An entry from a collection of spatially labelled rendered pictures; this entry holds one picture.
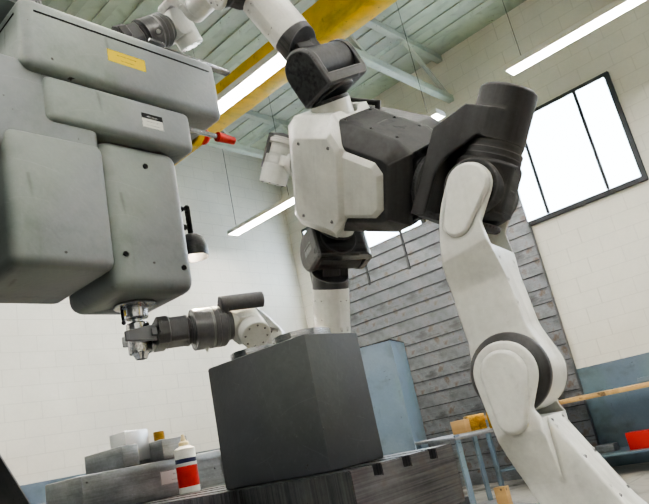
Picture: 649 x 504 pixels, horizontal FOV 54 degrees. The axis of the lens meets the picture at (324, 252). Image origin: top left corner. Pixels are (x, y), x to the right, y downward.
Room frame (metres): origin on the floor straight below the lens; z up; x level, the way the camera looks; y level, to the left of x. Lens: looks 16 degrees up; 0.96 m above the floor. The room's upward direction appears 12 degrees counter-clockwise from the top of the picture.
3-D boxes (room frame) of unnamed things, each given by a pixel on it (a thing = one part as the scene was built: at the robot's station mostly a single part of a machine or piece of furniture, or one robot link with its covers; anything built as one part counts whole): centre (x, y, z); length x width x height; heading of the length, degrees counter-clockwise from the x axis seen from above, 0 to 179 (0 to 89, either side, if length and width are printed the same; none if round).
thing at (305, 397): (1.00, 0.10, 1.02); 0.22 x 0.12 x 0.20; 51
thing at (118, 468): (1.35, 0.45, 0.98); 0.35 x 0.15 x 0.11; 140
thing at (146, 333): (1.25, 0.39, 1.24); 0.06 x 0.02 x 0.03; 115
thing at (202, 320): (1.32, 0.32, 1.24); 0.13 x 0.12 x 0.10; 25
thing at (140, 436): (1.33, 0.47, 1.03); 0.06 x 0.05 x 0.06; 50
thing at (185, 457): (1.29, 0.35, 0.98); 0.04 x 0.04 x 0.11
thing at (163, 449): (1.37, 0.43, 1.01); 0.15 x 0.06 x 0.04; 50
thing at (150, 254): (1.27, 0.41, 1.47); 0.21 x 0.19 x 0.32; 50
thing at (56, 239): (1.13, 0.53, 1.47); 0.24 x 0.19 x 0.26; 50
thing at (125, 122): (1.25, 0.43, 1.68); 0.34 x 0.24 x 0.10; 140
